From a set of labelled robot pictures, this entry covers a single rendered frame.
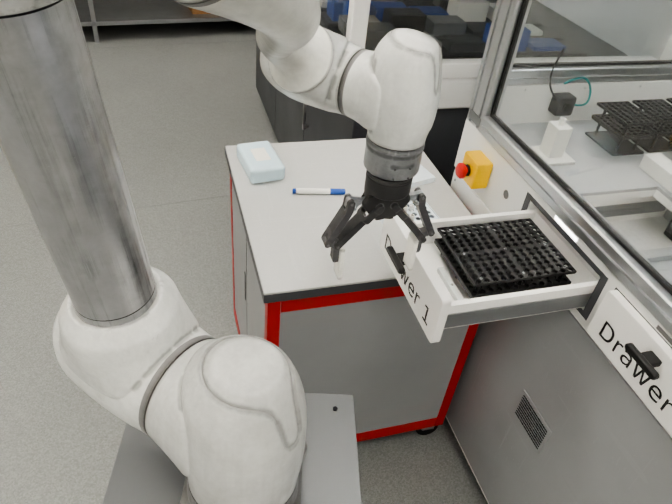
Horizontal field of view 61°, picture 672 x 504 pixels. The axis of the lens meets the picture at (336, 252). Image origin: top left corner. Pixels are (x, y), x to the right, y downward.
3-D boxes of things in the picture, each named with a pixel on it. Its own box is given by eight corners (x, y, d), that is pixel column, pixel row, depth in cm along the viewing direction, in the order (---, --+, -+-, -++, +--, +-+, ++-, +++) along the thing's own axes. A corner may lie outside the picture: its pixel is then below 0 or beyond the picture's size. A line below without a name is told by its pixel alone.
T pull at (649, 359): (651, 382, 93) (655, 376, 92) (622, 347, 98) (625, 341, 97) (669, 378, 94) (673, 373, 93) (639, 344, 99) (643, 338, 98)
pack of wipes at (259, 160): (285, 180, 153) (286, 166, 151) (251, 185, 150) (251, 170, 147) (268, 152, 164) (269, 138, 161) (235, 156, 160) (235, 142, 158)
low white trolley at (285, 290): (260, 481, 168) (263, 294, 120) (230, 327, 213) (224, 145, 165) (441, 443, 183) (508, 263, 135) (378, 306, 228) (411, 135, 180)
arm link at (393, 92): (442, 135, 89) (369, 108, 94) (465, 34, 80) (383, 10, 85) (410, 162, 82) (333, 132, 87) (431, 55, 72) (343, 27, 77)
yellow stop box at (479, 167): (468, 190, 143) (475, 165, 139) (456, 174, 149) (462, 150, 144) (486, 188, 145) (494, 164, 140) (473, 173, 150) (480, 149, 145)
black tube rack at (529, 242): (467, 309, 111) (475, 284, 107) (431, 251, 124) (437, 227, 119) (565, 294, 117) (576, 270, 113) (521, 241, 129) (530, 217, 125)
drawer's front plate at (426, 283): (430, 344, 105) (443, 302, 98) (379, 245, 126) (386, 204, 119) (439, 343, 106) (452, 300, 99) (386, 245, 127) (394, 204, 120)
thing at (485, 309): (437, 331, 106) (444, 307, 102) (390, 244, 125) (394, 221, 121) (617, 303, 117) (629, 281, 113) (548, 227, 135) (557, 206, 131)
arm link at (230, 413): (251, 551, 72) (258, 445, 59) (147, 471, 79) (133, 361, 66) (323, 459, 83) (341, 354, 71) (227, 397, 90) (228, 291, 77)
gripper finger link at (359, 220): (387, 209, 94) (381, 205, 93) (339, 253, 97) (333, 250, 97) (379, 196, 97) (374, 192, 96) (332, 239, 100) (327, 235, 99)
